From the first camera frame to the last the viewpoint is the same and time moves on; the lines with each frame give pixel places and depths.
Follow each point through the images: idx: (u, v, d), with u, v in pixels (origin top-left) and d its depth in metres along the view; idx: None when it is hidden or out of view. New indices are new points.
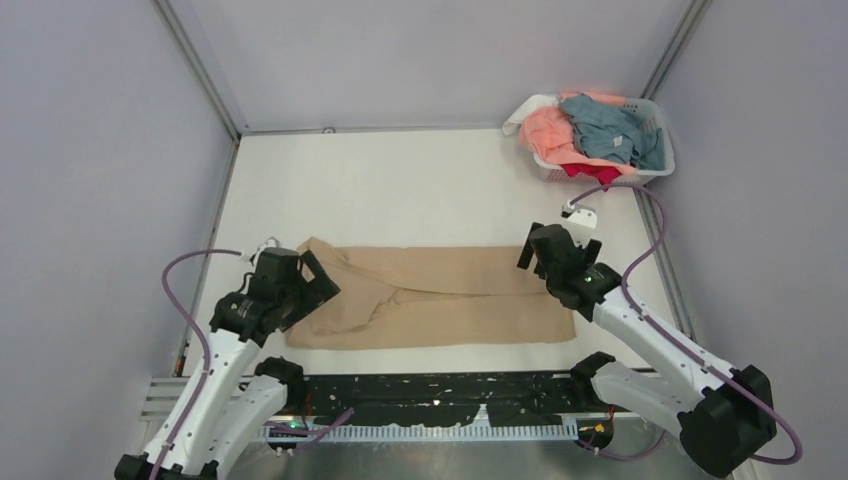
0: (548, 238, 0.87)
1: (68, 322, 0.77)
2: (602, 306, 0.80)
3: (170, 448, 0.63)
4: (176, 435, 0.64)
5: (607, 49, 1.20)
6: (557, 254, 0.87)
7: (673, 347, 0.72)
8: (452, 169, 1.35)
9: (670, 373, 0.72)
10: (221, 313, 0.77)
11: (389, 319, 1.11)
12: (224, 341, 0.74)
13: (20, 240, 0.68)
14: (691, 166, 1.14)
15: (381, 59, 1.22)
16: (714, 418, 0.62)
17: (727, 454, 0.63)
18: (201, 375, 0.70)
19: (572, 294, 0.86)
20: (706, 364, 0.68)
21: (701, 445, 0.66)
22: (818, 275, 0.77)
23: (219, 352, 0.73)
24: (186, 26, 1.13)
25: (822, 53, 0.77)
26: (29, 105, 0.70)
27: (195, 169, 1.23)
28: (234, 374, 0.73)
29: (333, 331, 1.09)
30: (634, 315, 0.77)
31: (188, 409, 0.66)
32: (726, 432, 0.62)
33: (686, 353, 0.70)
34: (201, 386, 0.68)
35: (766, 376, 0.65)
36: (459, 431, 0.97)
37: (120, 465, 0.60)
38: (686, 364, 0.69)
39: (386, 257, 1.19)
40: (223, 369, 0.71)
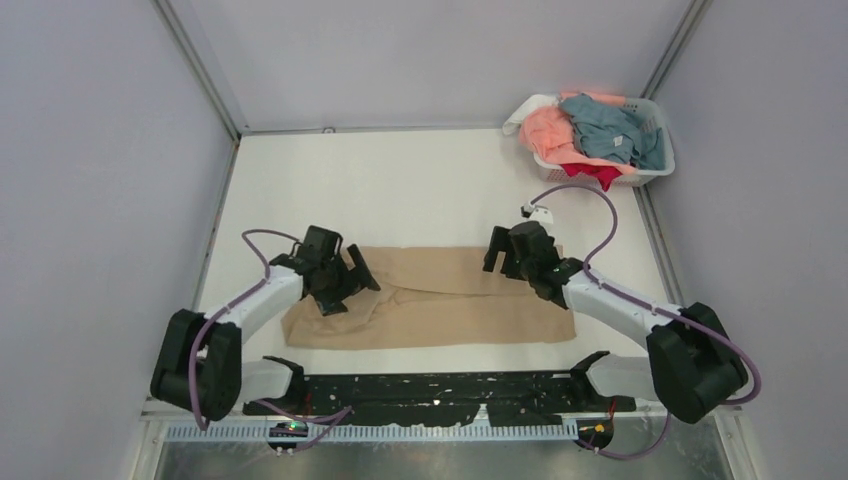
0: (524, 233, 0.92)
1: (68, 322, 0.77)
2: (568, 286, 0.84)
3: (227, 312, 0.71)
4: (235, 306, 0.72)
5: (607, 49, 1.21)
6: (533, 248, 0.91)
7: (624, 299, 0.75)
8: (452, 168, 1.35)
9: (629, 325, 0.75)
10: (281, 257, 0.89)
11: (390, 318, 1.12)
12: (283, 269, 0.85)
13: (19, 240, 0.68)
14: (691, 165, 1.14)
15: (381, 59, 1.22)
16: (667, 350, 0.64)
17: (690, 390, 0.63)
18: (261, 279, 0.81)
19: (546, 286, 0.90)
20: (654, 306, 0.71)
21: (668, 391, 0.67)
22: (819, 274, 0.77)
23: (278, 271, 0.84)
24: (186, 26, 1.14)
25: (823, 52, 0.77)
26: (29, 105, 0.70)
27: (195, 169, 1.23)
28: (286, 290, 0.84)
29: (335, 329, 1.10)
30: (594, 286, 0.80)
31: (246, 296, 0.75)
32: (683, 367, 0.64)
33: (637, 303, 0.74)
34: (259, 287, 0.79)
35: (713, 310, 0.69)
36: (459, 431, 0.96)
37: (174, 317, 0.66)
38: (639, 312, 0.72)
39: (387, 258, 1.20)
40: (280, 282, 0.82)
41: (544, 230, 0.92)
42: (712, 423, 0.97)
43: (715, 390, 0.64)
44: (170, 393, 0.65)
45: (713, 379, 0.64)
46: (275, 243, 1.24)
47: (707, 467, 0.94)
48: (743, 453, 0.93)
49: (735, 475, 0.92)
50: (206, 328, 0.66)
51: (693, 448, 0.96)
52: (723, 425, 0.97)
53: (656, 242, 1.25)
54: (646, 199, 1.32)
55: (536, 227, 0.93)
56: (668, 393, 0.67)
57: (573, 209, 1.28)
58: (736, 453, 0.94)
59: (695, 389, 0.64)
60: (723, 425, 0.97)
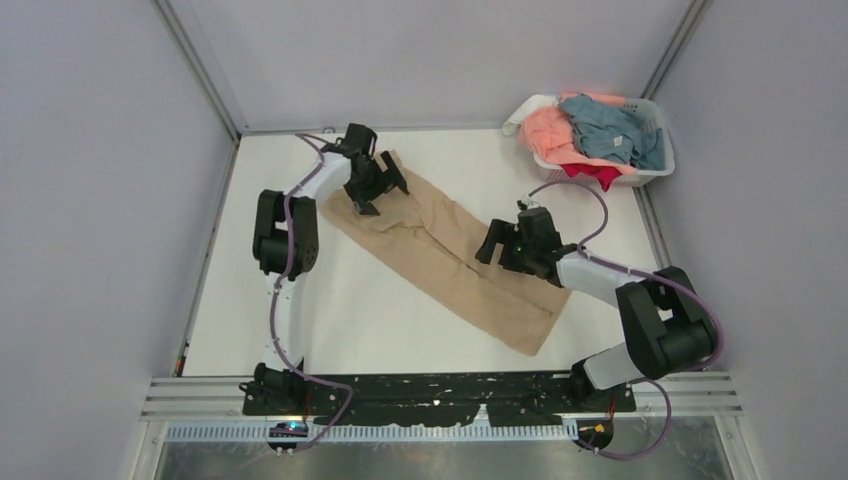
0: (530, 216, 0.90)
1: (68, 324, 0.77)
2: (559, 262, 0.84)
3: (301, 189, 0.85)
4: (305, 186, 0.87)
5: (607, 49, 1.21)
6: (537, 230, 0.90)
7: (603, 266, 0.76)
8: (453, 167, 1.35)
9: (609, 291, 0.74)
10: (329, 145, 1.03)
11: (399, 246, 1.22)
12: (334, 156, 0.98)
13: (19, 241, 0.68)
14: (691, 165, 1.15)
15: (381, 59, 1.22)
16: (634, 304, 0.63)
17: (657, 343, 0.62)
18: (318, 165, 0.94)
19: (543, 266, 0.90)
20: (630, 268, 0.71)
21: (635, 349, 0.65)
22: (819, 276, 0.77)
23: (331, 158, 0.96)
24: (186, 27, 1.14)
25: (823, 54, 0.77)
26: (29, 106, 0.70)
27: (195, 169, 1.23)
28: (338, 175, 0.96)
29: (357, 224, 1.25)
30: (580, 258, 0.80)
31: (310, 178, 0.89)
32: (650, 321, 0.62)
33: (614, 267, 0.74)
34: (319, 170, 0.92)
35: (684, 272, 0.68)
36: (459, 431, 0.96)
37: (262, 195, 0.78)
38: (616, 275, 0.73)
39: (425, 190, 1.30)
40: (334, 165, 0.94)
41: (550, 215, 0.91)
42: (712, 423, 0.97)
43: (684, 347, 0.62)
44: (268, 254, 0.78)
45: (681, 335, 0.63)
46: None
47: (707, 467, 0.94)
48: (743, 453, 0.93)
49: (735, 475, 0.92)
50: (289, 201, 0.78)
51: (694, 449, 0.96)
52: (723, 425, 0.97)
53: (656, 242, 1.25)
54: (646, 199, 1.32)
55: (541, 210, 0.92)
56: (636, 350, 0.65)
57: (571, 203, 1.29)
58: (735, 452, 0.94)
59: (660, 344, 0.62)
60: (723, 425, 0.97)
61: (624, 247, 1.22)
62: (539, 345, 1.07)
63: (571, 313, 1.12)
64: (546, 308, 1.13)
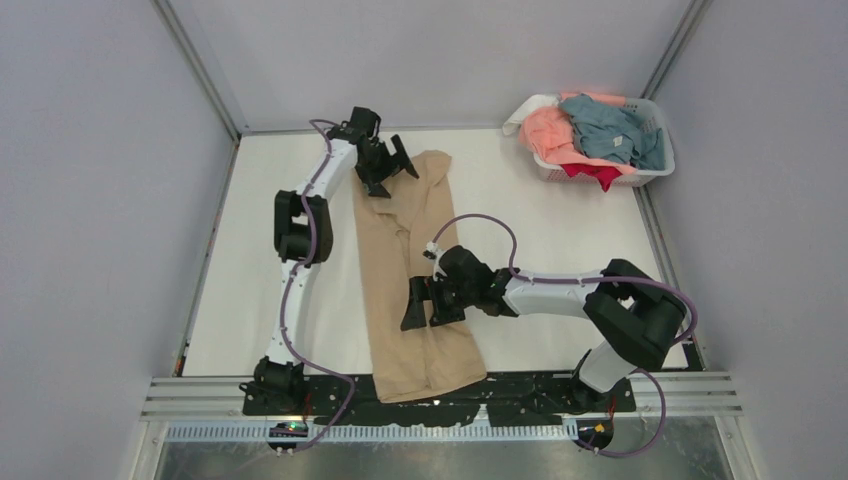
0: (455, 263, 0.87)
1: (68, 322, 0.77)
2: (508, 297, 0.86)
3: (312, 185, 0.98)
4: (316, 183, 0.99)
5: (607, 49, 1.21)
6: (467, 272, 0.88)
7: (555, 285, 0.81)
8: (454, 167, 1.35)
9: (569, 304, 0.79)
10: (335, 130, 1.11)
11: (377, 233, 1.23)
12: (340, 144, 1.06)
13: (20, 241, 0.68)
14: (691, 166, 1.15)
15: (381, 59, 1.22)
16: (604, 313, 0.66)
17: (638, 337, 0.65)
18: (327, 156, 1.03)
19: (491, 303, 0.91)
20: (580, 279, 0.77)
21: (624, 348, 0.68)
22: (820, 276, 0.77)
23: (339, 147, 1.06)
24: (186, 26, 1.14)
25: (823, 53, 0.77)
26: (28, 104, 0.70)
27: (194, 169, 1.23)
28: (346, 162, 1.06)
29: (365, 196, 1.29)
30: (528, 284, 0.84)
31: (319, 173, 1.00)
32: (623, 320, 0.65)
33: (565, 282, 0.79)
34: (327, 162, 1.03)
35: (628, 261, 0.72)
36: (459, 431, 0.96)
37: (277, 196, 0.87)
38: (569, 290, 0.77)
39: (440, 193, 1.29)
40: (340, 156, 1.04)
41: (470, 253, 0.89)
42: (712, 423, 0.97)
43: (662, 329, 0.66)
44: (292, 245, 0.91)
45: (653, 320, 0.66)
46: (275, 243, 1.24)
47: (707, 467, 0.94)
48: (743, 453, 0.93)
49: (735, 475, 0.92)
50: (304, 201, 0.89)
51: (693, 449, 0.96)
52: (723, 425, 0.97)
53: (656, 242, 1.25)
54: (646, 200, 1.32)
55: (460, 251, 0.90)
56: (624, 349, 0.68)
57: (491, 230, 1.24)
58: (735, 453, 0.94)
59: (646, 337, 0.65)
60: (724, 425, 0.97)
61: (623, 247, 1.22)
62: (393, 398, 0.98)
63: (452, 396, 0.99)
64: (429, 378, 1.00)
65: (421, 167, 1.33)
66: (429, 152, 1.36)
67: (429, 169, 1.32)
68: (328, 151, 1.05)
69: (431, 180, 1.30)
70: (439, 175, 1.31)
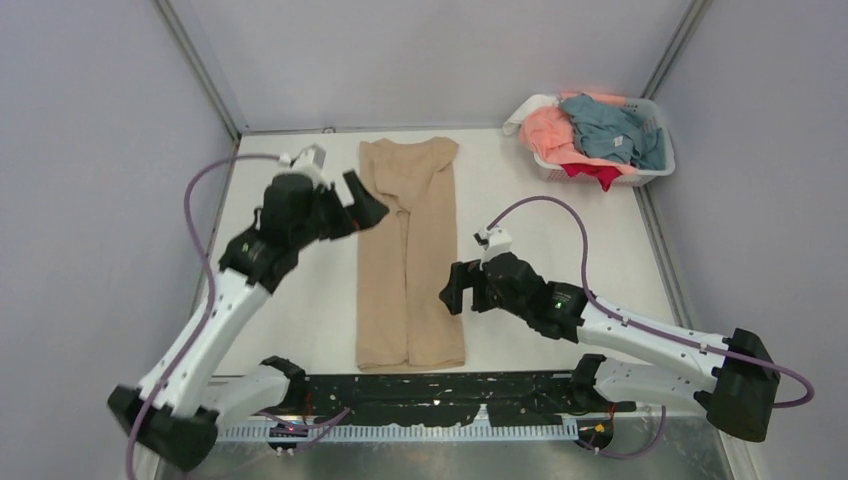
0: (513, 276, 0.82)
1: (68, 322, 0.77)
2: (584, 328, 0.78)
3: (164, 386, 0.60)
4: (171, 375, 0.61)
5: (608, 49, 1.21)
6: (524, 287, 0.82)
7: (662, 340, 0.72)
8: (454, 166, 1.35)
9: (672, 364, 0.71)
10: (235, 243, 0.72)
11: (378, 211, 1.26)
12: (230, 281, 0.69)
13: (21, 240, 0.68)
14: (691, 166, 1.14)
15: (381, 59, 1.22)
16: (738, 396, 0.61)
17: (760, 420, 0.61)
18: (205, 316, 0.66)
19: (550, 326, 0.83)
20: (702, 346, 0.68)
21: (732, 421, 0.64)
22: (820, 276, 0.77)
23: (225, 293, 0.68)
24: (186, 26, 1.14)
25: (823, 53, 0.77)
26: (29, 105, 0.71)
27: (195, 169, 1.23)
28: (243, 316, 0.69)
29: (372, 173, 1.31)
30: (618, 325, 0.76)
31: (185, 349, 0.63)
32: (755, 405, 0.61)
33: (682, 343, 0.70)
34: (201, 330, 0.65)
35: (753, 334, 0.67)
36: (459, 431, 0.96)
37: (114, 393, 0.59)
38: (685, 353, 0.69)
39: (443, 183, 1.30)
40: (225, 312, 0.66)
41: (527, 263, 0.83)
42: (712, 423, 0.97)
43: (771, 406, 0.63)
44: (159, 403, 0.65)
45: (771, 398, 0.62)
46: None
47: (707, 467, 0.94)
48: (743, 453, 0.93)
49: (735, 475, 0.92)
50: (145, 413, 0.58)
51: (693, 448, 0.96)
52: None
53: (656, 242, 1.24)
54: (646, 200, 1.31)
55: (516, 263, 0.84)
56: (728, 421, 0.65)
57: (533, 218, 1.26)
58: (735, 452, 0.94)
59: (762, 417, 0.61)
60: None
61: (624, 247, 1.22)
62: (369, 368, 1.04)
63: (426, 376, 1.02)
64: (408, 356, 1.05)
65: (427, 150, 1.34)
66: (437, 140, 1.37)
67: (435, 153, 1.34)
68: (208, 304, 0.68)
69: (434, 165, 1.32)
70: (443, 161, 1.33)
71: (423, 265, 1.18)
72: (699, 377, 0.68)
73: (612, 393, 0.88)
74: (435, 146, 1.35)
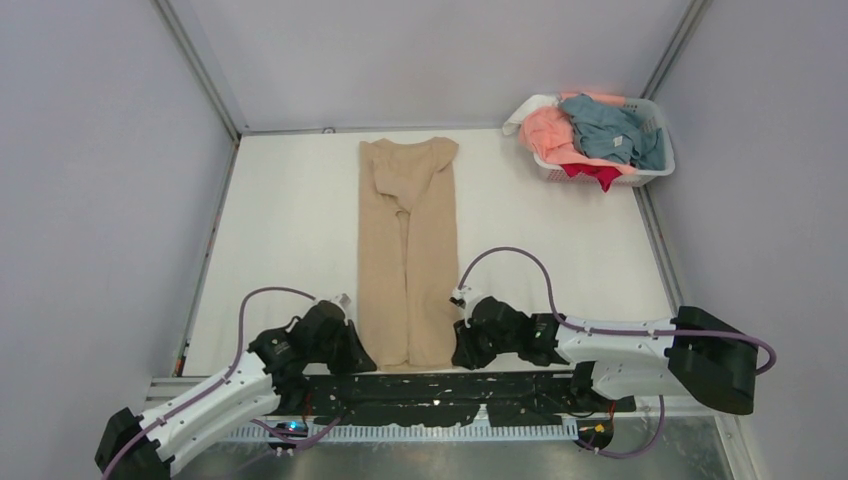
0: (494, 317, 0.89)
1: (67, 323, 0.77)
2: (561, 348, 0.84)
3: (161, 423, 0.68)
4: (172, 416, 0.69)
5: (608, 49, 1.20)
6: (506, 326, 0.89)
7: (619, 337, 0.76)
8: (454, 165, 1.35)
9: (637, 356, 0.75)
10: (260, 339, 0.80)
11: (377, 211, 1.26)
12: (250, 361, 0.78)
13: (20, 240, 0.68)
14: (691, 166, 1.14)
15: (380, 58, 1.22)
16: (693, 371, 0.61)
17: (729, 389, 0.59)
18: (218, 381, 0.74)
19: (539, 355, 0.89)
20: (651, 332, 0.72)
21: (715, 398, 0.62)
22: (820, 276, 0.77)
23: (243, 369, 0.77)
24: (186, 27, 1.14)
25: (823, 53, 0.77)
26: (28, 104, 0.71)
27: (195, 169, 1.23)
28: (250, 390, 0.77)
29: (372, 173, 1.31)
30: (585, 335, 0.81)
31: (192, 399, 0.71)
32: (716, 375, 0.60)
33: (635, 335, 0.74)
34: (209, 392, 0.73)
35: (699, 307, 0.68)
36: (459, 431, 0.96)
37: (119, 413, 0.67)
38: (641, 344, 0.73)
39: (443, 184, 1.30)
40: (237, 385, 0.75)
41: (503, 303, 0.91)
42: (712, 423, 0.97)
43: (748, 373, 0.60)
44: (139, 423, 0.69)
45: (744, 366, 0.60)
46: (274, 243, 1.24)
47: (707, 467, 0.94)
48: (743, 453, 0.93)
49: (735, 475, 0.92)
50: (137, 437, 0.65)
51: (693, 448, 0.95)
52: (723, 424, 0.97)
53: (656, 242, 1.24)
54: (646, 199, 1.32)
55: (496, 305, 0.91)
56: (713, 399, 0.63)
57: (532, 219, 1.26)
58: (735, 453, 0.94)
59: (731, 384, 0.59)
60: (723, 425, 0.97)
61: (624, 247, 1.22)
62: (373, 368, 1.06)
63: (426, 376, 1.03)
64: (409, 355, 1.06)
65: (427, 150, 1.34)
66: (436, 140, 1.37)
67: (435, 154, 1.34)
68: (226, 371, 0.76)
69: (433, 165, 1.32)
70: (443, 161, 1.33)
71: (423, 264, 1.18)
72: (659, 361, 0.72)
73: (616, 391, 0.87)
74: (436, 147, 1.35)
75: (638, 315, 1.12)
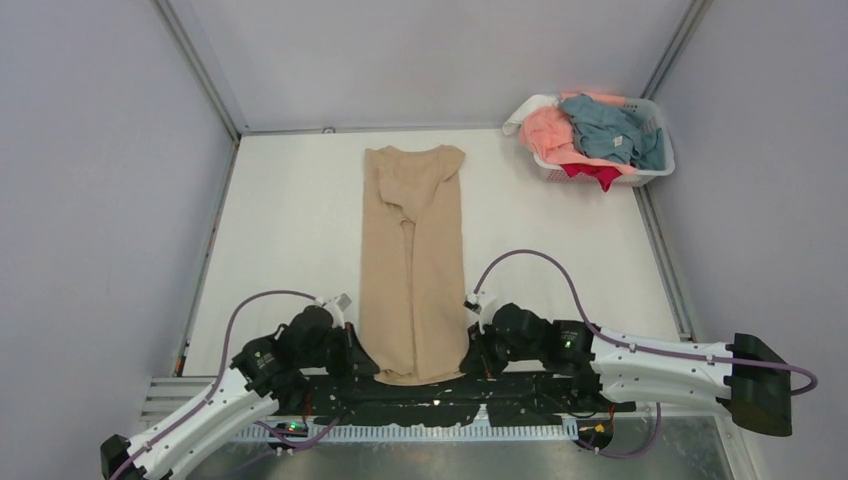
0: (520, 328, 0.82)
1: (67, 322, 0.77)
2: (597, 362, 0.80)
3: (147, 449, 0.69)
4: (157, 441, 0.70)
5: (608, 49, 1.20)
6: (533, 336, 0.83)
7: (670, 358, 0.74)
8: (460, 176, 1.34)
9: (687, 380, 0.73)
10: (244, 354, 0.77)
11: (383, 221, 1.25)
12: (232, 378, 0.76)
13: (20, 239, 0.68)
14: (692, 166, 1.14)
15: (380, 58, 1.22)
16: (755, 401, 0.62)
17: (780, 418, 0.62)
18: (201, 401, 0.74)
19: (566, 366, 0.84)
20: (709, 357, 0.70)
21: (756, 422, 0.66)
22: (821, 276, 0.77)
23: (225, 388, 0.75)
24: (186, 26, 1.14)
25: (823, 52, 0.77)
26: (29, 103, 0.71)
27: (195, 169, 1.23)
28: (235, 407, 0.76)
29: (377, 180, 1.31)
30: (627, 352, 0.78)
31: (175, 422, 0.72)
32: (772, 406, 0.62)
33: (689, 358, 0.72)
34: (194, 412, 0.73)
35: (754, 335, 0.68)
36: (459, 431, 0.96)
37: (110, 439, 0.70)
38: (695, 368, 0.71)
39: (450, 194, 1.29)
40: (219, 405, 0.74)
41: (528, 312, 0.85)
42: (712, 423, 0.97)
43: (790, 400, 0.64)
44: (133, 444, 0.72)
45: (785, 393, 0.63)
46: (274, 243, 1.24)
47: (706, 467, 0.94)
48: (743, 453, 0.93)
49: (735, 475, 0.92)
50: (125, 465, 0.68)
51: (693, 449, 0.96)
52: (723, 425, 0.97)
53: (656, 242, 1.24)
54: (646, 199, 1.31)
55: (521, 313, 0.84)
56: (753, 423, 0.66)
57: (532, 220, 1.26)
58: (735, 453, 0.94)
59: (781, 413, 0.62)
60: (723, 425, 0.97)
61: (624, 248, 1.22)
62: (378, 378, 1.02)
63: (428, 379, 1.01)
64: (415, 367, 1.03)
65: (434, 159, 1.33)
66: (443, 149, 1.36)
67: (442, 162, 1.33)
68: (209, 391, 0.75)
69: (441, 175, 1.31)
70: (448, 170, 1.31)
71: (429, 272, 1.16)
72: (714, 388, 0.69)
73: (622, 395, 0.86)
74: (444, 156, 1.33)
75: (637, 315, 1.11)
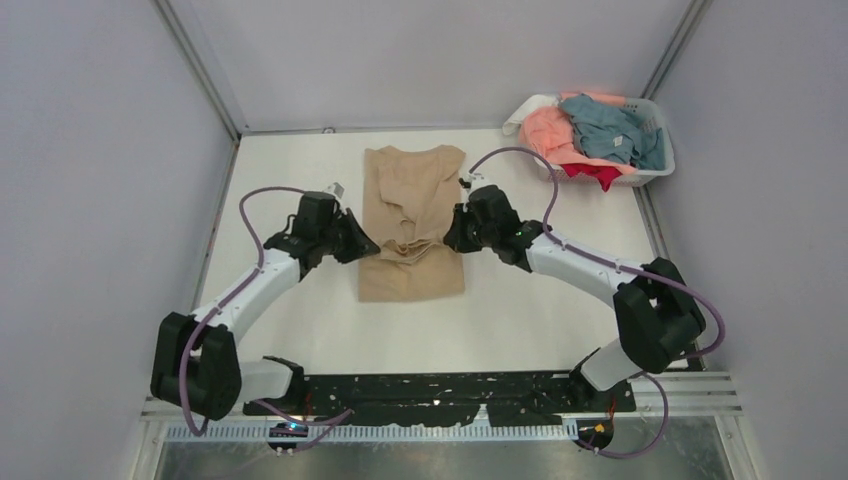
0: (483, 199, 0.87)
1: (68, 325, 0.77)
2: (531, 251, 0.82)
3: (218, 313, 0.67)
4: (225, 306, 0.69)
5: (608, 48, 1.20)
6: (494, 214, 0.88)
7: (588, 260, 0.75)
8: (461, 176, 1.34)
9: (594, 285, 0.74)
10: (275, 238, 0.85)
11: (382, 222, 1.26)
12: (275, 253, 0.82)
13: (20, 241, 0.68)
14: (691, 165, 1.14)
15: (380, 58, 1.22)
16: (633, 308, 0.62)
17: (656, 342, 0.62)
18: (254, 270, 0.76)
19: (508, 252, 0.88)
20: (617, 264, 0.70)
21: (632, 344, 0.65)
22: (822, 277, 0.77)
23: (271, 260, 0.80)
24: (187, 27, 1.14)
25: (824, 52, 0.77)
26: (28, 106, 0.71)
27: (195, 169, 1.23)
28: (282, 279, 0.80)
29: (376, 181, 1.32)
30: (559, 249, 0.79)
31: (235, 291, 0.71)
32: (651, 326, 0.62)
33: (601, 262, 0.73)
34: (250, 280, 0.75)
35: (670, 262, 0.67)
36: (459, 431, 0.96)
37: (165, 320, 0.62)
38: (602, 271, 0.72)
39: (450, 194, 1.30)
40: (273, 271, 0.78)
41: (502, 194, 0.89)
42: (712, 423, 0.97)
43: (679, 338, 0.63)
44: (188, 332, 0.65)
45: (676, 330, 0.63)
46: None
47: (707, 467, 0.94)
48: (744, 453, 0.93)
49: (735, 475, 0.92)
50: (199, 332, 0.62)
51: (693, 449, 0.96)
52: (723, 425, 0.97)
53: (656, 243, 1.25)
54: (646, 200, 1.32)
55: (495, 191, 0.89)
56: (629, 343, 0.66)
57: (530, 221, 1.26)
58: (735, 453, 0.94)
59: (659, 339, 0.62)
60: (723, 425, 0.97)
61: (624, 248, 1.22)
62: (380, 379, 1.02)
63: (427, 375, 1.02)
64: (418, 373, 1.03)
65: (434, 159, 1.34)
66: (443, 149, 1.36)
67: (442, 162, 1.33)
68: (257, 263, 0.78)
69: (441, 174, 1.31)
70: (449, 171, 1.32)
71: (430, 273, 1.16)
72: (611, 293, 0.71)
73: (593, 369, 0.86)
74: (444, 156, 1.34)
75: None
